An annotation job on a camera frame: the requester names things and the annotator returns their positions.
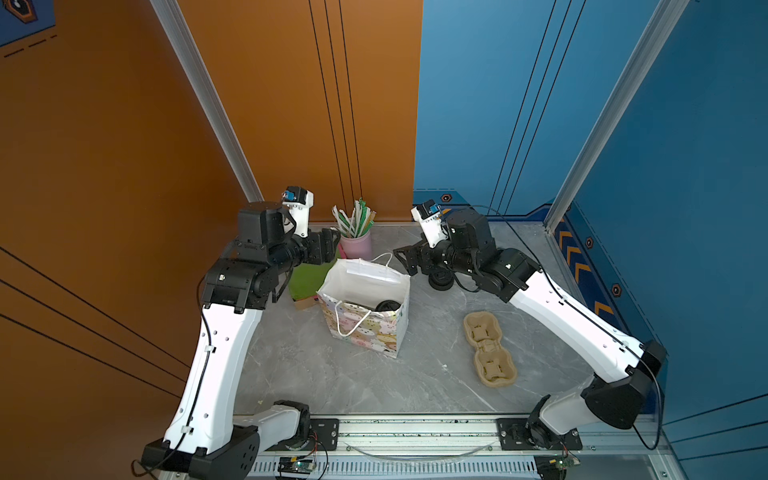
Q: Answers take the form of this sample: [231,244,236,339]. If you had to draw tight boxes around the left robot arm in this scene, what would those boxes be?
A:
[131,188,340,479]

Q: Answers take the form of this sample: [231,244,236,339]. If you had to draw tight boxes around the green napkin stack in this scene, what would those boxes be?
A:
[288,261,336,301]

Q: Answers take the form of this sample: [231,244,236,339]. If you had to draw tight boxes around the right green circuit board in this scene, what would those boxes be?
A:
[549,457,580,471]

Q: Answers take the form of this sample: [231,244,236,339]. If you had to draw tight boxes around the cartoon paper gift bag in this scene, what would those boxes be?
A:
[317,252,411,358]

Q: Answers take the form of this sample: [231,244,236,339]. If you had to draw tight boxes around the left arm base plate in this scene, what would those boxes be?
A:
[268,417,340,452]

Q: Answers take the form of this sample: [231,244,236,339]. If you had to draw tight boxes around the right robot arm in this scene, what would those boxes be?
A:
[394,201,666,449]

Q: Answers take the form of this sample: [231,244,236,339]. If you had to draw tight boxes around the pink straw holder cup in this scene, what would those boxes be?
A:
[339,232,373,260]

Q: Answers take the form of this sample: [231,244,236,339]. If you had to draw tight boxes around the pulp cup carrier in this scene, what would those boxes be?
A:
[463,311,518,388]

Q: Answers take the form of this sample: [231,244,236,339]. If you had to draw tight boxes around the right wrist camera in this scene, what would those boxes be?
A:
[411,200,447,248]

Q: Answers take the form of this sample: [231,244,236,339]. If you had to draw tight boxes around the black cup lid stack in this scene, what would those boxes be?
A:
[428,268,455,291]

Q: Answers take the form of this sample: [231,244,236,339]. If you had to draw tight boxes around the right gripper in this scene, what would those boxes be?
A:
[391,230,479,279]

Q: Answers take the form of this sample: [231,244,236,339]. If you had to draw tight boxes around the green circuit board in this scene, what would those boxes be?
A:
[549,457,580,471]
[276,457,320,479]

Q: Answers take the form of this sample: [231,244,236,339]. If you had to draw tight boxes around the left green circuit board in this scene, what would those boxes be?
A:
[276,457,320,479]

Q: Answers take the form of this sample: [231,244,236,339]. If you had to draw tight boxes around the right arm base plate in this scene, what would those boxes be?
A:
[495,417,583,451]

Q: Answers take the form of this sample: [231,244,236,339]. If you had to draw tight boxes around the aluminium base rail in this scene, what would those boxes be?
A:
[244,413,686,479]

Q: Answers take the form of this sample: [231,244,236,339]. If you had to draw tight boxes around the bundle of wrapped straws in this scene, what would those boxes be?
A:
[331,198,377,239]

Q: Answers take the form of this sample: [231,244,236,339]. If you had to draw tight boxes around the cardboard napkin box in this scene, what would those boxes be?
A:
[293,295,319,311]

